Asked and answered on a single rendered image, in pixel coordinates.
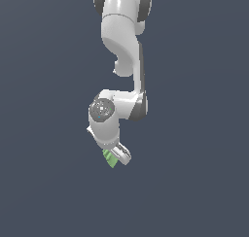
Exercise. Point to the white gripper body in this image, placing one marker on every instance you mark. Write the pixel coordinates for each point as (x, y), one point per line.
(121, 153)

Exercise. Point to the small green block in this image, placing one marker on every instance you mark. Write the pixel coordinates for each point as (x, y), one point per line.
(110, 159)

